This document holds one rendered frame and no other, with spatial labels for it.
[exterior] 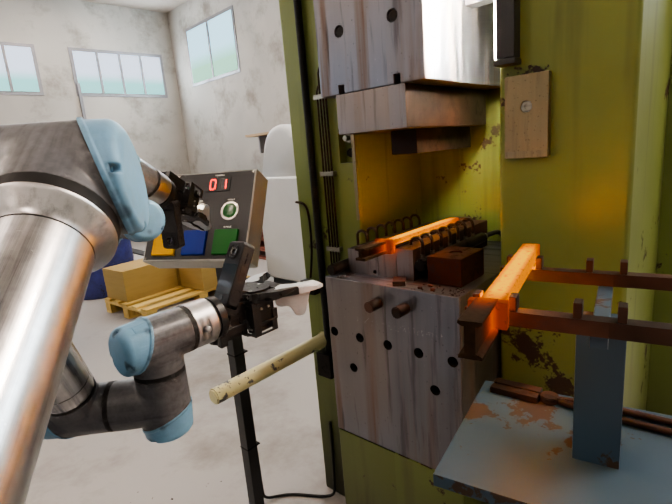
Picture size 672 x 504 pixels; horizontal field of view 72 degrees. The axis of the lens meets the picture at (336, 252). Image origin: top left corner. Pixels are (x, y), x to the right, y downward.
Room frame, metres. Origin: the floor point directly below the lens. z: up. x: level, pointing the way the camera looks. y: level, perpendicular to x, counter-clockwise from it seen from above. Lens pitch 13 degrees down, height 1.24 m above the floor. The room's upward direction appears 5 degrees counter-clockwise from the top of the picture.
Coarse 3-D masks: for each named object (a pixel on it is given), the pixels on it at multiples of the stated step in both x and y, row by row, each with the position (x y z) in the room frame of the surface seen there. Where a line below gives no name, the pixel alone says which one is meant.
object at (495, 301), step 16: (528, 256) 0.74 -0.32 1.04; (512, 272) 0.66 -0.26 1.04; (528, 272) 0.71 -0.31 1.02; (496, 288) 0.59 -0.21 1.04; (512, 288) 0.59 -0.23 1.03; (480, 304) 0.50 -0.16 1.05; (496, 304) 0.52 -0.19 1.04; (464, 320) 0.46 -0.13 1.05; (480, 320) 0.46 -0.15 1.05; (496, 320) 0.52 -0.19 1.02; (464, 336) 0.46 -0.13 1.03; (480, 336) 0.47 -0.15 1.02; (464, 352) 0.46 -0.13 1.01; (480, 352) 0.46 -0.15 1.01
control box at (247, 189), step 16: (192, 176) 1.42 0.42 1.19; (208, 176) 1.40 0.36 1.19; (224, 176) 1.39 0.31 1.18; (240, 176) 1.37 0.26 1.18; (256, 176) 1.36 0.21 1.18; (208, 192) 1.38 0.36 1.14; (224, 192) 1.36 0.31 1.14; (240, 192) 1.34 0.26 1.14; (256, 192) 1.34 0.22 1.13; (240, 208) 1.32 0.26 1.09; (256, 208) 1.33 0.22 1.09; (224, 224) 1.31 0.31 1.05; (240, 224) 1.29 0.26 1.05; (256, 224) 1.32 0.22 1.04; (208, 240) 1.30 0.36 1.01; (240, 240) 1.27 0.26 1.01; (256, 240) 1.31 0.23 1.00; (144, 256) 1.34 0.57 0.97; (160, 256) 1.32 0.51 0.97; (176, 256) 1.30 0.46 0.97; (192, 256) 1.29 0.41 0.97; (208, 256) 1.27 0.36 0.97; (224, 256) 1.26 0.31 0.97; (256, 256) 1.30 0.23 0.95
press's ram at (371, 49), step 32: (320, 0) 1.20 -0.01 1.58; (352, 0) 1.13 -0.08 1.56; (384, 0) 1.08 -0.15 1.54; (416, 0) 1.02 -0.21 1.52; (448, 0) 1.10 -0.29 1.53; (480, 0) 1.13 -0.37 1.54; (320, 32) 1.20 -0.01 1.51; (352, 32) 1.14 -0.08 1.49; (384, 32) 1.08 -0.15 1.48; (416, 32) 1.03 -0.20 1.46; (448, 32) 1.10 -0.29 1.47; (480, 32) 1.22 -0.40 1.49; (320, 64) 1.21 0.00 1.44; (352, 64) 1.14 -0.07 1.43; (384, 64) 1.08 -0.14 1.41; (416, 64) 1.03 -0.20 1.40; (448, 64) 1.09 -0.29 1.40; (480, 64) 1.22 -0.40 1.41
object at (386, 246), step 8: (432, 224) 1.28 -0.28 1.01; (440, 224) 1.27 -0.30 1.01; (408, 232) 1.19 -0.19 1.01; (416, 232) 1.18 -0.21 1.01; (424, 232) 1.21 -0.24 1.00; (376, 240) 1.10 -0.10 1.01; (384, 240) 1.09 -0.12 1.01; (392, 240) 1.08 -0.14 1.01; (400, 240) 1.12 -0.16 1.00; (360, 248) 1.02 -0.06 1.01; (368, 248) 1.03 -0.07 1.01; (376, 248) 1.06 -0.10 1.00; (384, 248) 1.08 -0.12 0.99; (392, 248) 1.08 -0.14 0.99; (360, 256) 1.02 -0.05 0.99; (368, 256) 1.03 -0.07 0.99; (376, 256) 1.05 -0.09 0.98
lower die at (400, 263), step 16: (480, 224) 1.33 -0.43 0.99; (416, 240) 1.15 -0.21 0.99; (352, 256) 1.17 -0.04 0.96; (384, 256) 1.10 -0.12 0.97; (400, 256) 1.07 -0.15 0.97; (416, 256) 1.06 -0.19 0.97; (352, 272) 1.18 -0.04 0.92; (368, 272) 1.14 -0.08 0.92; (384, 272) 1.11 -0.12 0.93; (400, 272) 1.07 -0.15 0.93; (416, 272) 1.06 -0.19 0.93
